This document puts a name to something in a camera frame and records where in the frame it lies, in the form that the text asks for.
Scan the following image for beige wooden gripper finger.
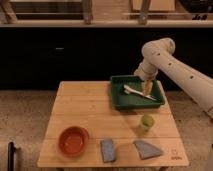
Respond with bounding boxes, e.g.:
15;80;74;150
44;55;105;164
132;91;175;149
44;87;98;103
142;80;153;95

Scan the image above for white brush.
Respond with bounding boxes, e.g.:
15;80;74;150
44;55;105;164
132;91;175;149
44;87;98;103
123;85;157;101

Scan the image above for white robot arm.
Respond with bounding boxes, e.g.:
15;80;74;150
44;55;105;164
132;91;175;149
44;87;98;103
135;38;213;118

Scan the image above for green plastic tray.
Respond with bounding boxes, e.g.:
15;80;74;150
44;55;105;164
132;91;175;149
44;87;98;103
110;75;165;110

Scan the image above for green cup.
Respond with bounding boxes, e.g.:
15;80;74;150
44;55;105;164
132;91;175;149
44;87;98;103
139;114;155;131

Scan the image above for wooden folding table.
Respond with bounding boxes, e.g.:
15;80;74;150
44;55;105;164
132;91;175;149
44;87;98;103
38;81;189;168

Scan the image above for blue grey folded cloth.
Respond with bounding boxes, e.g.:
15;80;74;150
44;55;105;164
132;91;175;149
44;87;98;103
134;140;164;160

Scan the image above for blue rectangular sponge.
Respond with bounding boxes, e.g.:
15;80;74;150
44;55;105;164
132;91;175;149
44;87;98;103
100;139;116;163

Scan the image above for orange bowl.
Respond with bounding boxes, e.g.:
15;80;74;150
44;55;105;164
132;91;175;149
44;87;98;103
57;126;89;158

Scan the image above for black chair back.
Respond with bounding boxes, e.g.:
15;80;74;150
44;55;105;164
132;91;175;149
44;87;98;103
7;142;16;171

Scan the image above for wooden shelf rail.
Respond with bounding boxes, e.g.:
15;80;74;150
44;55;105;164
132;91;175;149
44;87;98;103
0;0;213;28

